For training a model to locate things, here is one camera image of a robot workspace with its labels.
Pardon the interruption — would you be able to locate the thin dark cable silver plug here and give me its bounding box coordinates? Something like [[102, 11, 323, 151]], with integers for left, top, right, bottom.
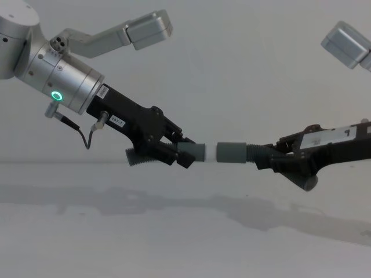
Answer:
[[44, 103, 110, 151]]

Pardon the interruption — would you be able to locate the grey ribbed hose with cuff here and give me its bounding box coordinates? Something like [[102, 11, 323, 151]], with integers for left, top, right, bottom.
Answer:
[[216, 141, 319, 193], [125, 142, 207, 168]]

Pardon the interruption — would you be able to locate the white table cloth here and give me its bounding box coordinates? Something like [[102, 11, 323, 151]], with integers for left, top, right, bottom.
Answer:
[[0, 161, 371, 278]]

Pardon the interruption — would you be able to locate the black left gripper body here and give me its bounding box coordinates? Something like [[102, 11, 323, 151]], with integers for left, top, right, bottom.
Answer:
[[86, 83, 166, 152]]

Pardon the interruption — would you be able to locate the white tube connector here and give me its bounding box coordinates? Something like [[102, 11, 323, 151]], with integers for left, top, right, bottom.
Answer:
[[203, 143, 219, 163]]

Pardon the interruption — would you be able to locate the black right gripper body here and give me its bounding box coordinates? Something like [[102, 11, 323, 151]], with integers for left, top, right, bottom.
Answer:
[[297, 118, 371, 175]]

